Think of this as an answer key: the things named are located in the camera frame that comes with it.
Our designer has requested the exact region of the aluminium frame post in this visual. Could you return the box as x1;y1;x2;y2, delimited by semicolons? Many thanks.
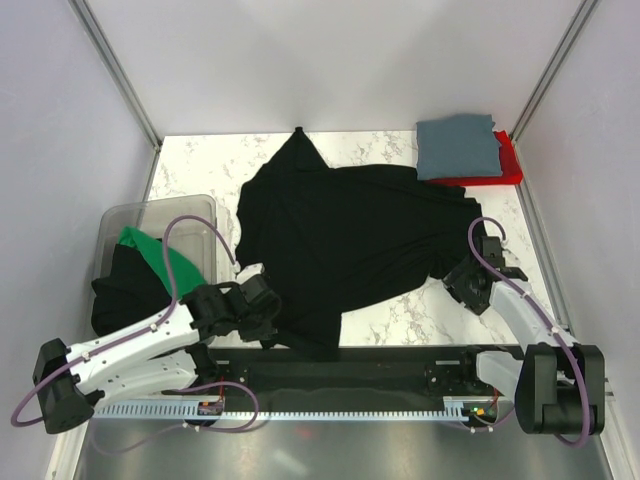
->
68;0;163;153
510;0;601;143

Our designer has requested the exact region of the folded red t shirt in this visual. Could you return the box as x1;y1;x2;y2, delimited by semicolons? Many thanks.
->
427;130;524;187

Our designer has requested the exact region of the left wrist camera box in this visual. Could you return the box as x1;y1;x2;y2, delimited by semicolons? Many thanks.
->
235;263;269;304

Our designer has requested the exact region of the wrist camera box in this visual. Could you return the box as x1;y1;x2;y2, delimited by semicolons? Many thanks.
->
235;263;269;304
473;236;528;281

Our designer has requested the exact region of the left aluminium frame post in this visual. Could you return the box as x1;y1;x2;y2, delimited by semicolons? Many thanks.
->
68;0;163;153

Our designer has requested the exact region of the black t shirt in bin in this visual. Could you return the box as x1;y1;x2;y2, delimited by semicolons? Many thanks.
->
91;244;171;337

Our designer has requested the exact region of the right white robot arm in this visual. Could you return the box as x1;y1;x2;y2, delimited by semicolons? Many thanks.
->
443;257;605;436

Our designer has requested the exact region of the folded grey-blue t shirt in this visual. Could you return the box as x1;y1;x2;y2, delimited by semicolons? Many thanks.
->
416;113;502;181

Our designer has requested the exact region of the clear plastic bin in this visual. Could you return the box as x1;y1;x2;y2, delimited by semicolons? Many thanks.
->
92;195;216;285

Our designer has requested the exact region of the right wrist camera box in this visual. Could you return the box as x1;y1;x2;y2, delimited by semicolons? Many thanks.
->
473;236;528;281

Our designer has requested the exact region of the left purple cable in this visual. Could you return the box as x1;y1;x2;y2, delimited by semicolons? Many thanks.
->
11;214;239;429

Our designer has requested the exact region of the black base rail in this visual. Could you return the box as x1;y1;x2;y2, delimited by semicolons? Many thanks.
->
190;346;494;409

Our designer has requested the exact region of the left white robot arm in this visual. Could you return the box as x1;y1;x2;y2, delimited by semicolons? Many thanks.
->
33;275;281;434

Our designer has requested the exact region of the right aluminium frame post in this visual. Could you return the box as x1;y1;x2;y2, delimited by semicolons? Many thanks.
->
510;0;601;143

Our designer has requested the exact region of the black t shirt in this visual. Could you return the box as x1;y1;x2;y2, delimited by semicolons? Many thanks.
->
91;244;171;337
236;129;482;359

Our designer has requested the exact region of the green t shirt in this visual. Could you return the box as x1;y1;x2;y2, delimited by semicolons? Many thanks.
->
118;227;206;298

